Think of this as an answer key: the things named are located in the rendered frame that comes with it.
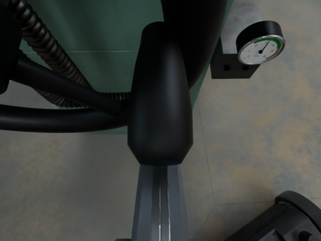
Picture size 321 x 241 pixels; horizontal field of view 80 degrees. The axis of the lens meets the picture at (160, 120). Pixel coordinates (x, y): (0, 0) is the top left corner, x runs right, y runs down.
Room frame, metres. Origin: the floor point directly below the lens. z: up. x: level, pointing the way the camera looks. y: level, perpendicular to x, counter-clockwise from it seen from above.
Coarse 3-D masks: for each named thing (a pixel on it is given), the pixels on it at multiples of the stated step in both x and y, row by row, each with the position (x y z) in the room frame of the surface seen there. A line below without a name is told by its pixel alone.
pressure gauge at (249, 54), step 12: (252, 24) 0.21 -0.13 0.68; (264, 24) 0.21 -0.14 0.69; (276, 24) 0.21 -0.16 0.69; (240, 36) 0.21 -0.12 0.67; (252, 36) 0.19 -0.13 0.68; (264, 36) 0.19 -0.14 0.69; (276, 36) 0.18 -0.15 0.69; (240, 48) 0.19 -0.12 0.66; (252, 48) 0.19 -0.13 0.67; (276, 48) 0.19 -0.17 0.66; (240, 60) 0.18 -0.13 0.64; (252, 60) 0.19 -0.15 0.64; (264, 60) 0.19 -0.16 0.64
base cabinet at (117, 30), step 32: (32, 0) 0.25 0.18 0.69; (64, 0) 0.25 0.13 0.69; (96, 0) 0.25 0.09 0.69; (128, 0) 0.25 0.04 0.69; (64, 32) 0.25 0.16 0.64; (96, 32) 0.25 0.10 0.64; (128, 32) 0.25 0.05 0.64; (96, 64) 0.25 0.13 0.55; (128, 64) 0.25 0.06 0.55; (192, 96) 0.25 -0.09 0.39
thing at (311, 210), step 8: (288, 192) -0.02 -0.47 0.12; (296, 192) -0.02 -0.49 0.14; (280, 200) -0.05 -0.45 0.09; (288, 200) -0.05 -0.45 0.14; (296, 200) -0.05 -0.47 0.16; (304, 200) -0.05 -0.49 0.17; (304, 208) -0.07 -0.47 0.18; (312, 208) -0.07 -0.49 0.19; (312, 216) -0.09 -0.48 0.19; (320, 216) -0.09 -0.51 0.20; (320, 224) -0.11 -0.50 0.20; (320, 232) -0.14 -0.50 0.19
